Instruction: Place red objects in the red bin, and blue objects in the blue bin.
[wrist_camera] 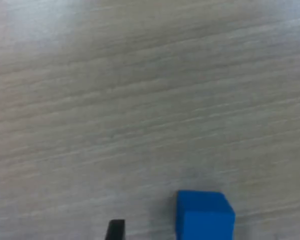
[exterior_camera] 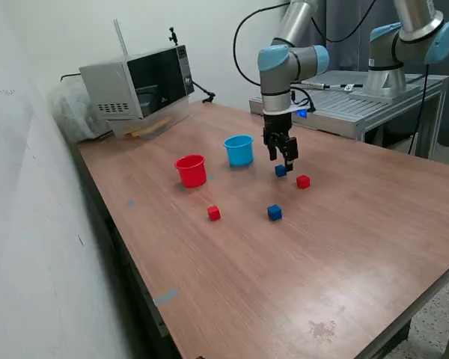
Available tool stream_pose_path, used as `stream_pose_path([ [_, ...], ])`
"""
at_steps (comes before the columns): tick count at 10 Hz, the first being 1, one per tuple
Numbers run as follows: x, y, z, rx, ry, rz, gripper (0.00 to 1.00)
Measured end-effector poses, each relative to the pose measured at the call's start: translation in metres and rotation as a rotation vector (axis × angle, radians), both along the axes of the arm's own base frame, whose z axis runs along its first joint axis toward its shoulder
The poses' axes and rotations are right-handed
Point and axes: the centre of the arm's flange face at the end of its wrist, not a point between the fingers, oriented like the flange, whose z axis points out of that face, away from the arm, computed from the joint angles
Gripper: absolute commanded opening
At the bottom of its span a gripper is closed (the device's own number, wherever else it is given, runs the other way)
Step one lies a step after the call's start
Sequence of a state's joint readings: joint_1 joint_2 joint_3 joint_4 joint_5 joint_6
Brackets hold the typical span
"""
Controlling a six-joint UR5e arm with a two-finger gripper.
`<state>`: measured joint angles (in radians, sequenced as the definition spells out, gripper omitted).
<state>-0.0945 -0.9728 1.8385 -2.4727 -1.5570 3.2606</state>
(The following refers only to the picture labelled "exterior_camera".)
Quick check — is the red plastic cup bin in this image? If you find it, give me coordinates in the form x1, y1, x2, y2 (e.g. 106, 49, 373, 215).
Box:
174, 153, 207, 188

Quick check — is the clear acrylic stand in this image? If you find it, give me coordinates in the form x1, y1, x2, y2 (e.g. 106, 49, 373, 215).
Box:
110, 95, 192, 141

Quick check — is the white thin rod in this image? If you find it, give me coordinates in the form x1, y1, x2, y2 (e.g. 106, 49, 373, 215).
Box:
113, 19, 130, 63

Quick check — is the aluminium robot base platform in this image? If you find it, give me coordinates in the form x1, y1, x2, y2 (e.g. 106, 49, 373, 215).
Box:
248, 70, 449, 160

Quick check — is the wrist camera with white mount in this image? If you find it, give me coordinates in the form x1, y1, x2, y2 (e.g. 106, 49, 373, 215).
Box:
263, 103, 316, 120

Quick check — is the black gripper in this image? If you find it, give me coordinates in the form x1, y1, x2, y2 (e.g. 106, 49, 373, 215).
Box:
262, 113, 299, 173

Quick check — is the silver metal cylinder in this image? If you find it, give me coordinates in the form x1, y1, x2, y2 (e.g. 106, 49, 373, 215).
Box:
301, 79, 332, 90

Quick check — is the clear plastic bag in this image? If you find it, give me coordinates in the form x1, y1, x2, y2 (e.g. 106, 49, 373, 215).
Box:
46, 80, 115, 143

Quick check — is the long grey tape strip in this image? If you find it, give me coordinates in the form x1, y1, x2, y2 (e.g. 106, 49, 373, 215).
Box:
152, 288, 180, 307

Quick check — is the blue plastic cup bin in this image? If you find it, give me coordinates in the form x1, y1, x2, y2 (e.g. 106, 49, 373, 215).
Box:
223, 135, 255, 168

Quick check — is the silver microwave oven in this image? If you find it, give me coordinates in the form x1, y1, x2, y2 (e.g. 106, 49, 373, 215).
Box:
78, 44, 195, 121

